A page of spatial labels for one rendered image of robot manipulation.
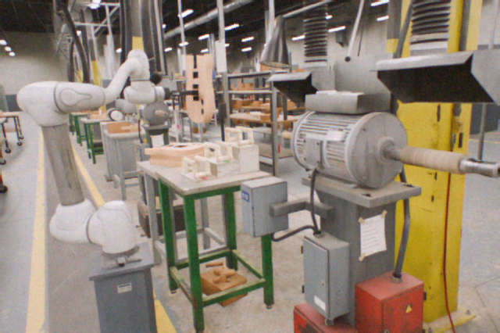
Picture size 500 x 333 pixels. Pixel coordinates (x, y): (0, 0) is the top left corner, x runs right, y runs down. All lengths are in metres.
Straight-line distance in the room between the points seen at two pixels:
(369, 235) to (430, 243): 1.09
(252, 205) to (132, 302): 0.82
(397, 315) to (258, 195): 0.61
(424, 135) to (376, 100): 1.02
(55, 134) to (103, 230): 0.47
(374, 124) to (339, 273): 0.53
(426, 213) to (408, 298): 1.03
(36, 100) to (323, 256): 1.29
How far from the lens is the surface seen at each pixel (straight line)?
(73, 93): 1.69
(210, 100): 2.22
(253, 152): 2.43
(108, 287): 1.91
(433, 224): 2.43
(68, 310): 3.12
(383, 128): 1.32
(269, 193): 1.43
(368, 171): 1.30
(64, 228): 1.97
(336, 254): 1.37
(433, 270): 2.55
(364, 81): 1.48
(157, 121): 3.94
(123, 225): 1.85
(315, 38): 1.67
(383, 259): 1.50
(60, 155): 1.87
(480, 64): 1.14
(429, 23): 1.27
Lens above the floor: 1.49
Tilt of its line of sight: 12 degrees down
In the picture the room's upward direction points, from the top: 3 degrees counter-clockwise
